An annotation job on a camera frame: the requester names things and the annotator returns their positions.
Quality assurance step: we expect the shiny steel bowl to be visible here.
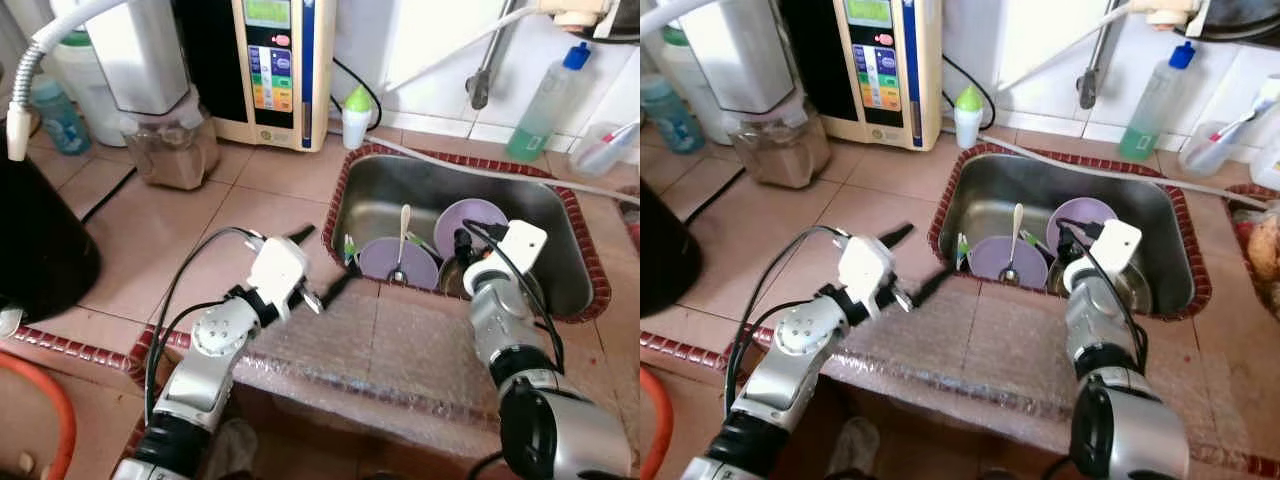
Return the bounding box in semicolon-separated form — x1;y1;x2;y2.
438;255;546;306
1045;255;1156;316

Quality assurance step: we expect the lilac plastic bowl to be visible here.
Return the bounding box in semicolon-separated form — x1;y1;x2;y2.
433;198;511;261
1045;197;1119;256
357;237;441;291
968;235;1051;291

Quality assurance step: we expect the metal spoon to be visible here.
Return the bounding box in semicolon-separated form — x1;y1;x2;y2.
1003;203;1026;284
393;204;414;284

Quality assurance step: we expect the clear bubble wrap sheet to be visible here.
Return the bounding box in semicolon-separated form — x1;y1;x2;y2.
835;285;1280;471
235;290;641;471

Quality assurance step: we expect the stainless steel sink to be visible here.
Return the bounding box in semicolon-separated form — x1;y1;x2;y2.
332;152;593;319
940;152;1196;316

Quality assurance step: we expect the white bottle green cap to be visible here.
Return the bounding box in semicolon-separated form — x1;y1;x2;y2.
953;85;984;151
342;85;373;151

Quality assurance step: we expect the clear jar brown powder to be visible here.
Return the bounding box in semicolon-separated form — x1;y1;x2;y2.
120;85;221;191
725;85;833;189

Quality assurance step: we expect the green dish soap bottle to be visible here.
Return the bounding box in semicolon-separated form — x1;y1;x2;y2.
1117;40;1198;161
505;42;593;163

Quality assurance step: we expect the beige water ionizer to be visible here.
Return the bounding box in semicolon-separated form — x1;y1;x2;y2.
175;0;336;153
780;0;944;153

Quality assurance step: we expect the grey metal faucet pipe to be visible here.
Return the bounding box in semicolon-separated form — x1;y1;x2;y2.
1077;0;1129;111
467;0;521;111

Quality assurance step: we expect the grey floor rag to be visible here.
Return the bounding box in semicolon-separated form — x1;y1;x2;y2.
200;418;259;480
828;418;881;476

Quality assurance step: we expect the red white toothbrush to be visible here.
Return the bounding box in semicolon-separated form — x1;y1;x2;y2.
590;122;641;166
1195;78;1280;173

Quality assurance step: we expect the black kettle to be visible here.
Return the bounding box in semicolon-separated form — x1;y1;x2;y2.
0;150;101;323
640;180;701;319

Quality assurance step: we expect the teal plastic bottle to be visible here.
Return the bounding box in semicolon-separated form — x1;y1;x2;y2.
28;75;91;156
640;72;706;156

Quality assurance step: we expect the white filter housing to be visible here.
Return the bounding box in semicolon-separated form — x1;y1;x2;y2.
680;0;796;116
85;0;191;116

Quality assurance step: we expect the white jug green lid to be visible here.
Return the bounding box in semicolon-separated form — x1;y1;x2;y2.
50;28;126;146
660;28;736;141

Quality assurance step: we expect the orange plastic hoop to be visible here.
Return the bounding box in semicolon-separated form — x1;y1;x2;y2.
640;365;676;480
0;350;79;480

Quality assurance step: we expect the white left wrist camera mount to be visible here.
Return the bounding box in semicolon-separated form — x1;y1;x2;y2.
838;235;898;321
247;235;311;321

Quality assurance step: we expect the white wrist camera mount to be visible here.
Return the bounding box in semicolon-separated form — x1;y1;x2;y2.
1095;218;1143;269
247;235;311;321
503;220;549;269
838;235;898;321

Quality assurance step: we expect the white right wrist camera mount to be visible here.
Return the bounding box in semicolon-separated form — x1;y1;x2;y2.
1095;218;1143;269
503;220;549;269

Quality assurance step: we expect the thin white hose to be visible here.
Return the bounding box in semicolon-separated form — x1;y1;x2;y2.
980;133;1280;211
370;135;641;206

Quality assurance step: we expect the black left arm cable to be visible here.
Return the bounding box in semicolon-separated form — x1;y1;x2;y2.
145;227;266;421
725;225;851;401

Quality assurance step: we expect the black ionizer cable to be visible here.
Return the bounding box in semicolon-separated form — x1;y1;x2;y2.
332;58;383;131
942;55;993;131

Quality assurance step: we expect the black power cord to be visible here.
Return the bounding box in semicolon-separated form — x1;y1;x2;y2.
80;165;136;223
690;163;738;218

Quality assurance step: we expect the white hose beige connector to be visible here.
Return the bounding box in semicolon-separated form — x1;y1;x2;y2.
995;0;1201;96
385;0;613;96

